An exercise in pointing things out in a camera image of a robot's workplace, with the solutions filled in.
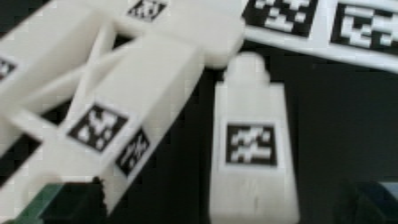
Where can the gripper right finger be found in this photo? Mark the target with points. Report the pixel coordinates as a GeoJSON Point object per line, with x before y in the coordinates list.
{"type": "Point", "coordinates": [376, 210]}

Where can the white marker base plate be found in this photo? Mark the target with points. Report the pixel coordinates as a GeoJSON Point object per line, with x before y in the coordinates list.
{"type": "Point", "coordinates": [339, 29]}

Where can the white chair back frame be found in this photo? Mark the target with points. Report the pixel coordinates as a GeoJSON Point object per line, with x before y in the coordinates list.
{"type": "Point", "coordinates": [102, 61]}

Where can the white chair leg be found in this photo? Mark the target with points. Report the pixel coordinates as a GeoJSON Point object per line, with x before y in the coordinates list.
{"type": "Point", "coordinates": [253, 190]}

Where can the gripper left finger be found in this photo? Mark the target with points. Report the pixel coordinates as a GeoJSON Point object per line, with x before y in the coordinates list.
{"type": "Point", "coordinates": [67, 204]}

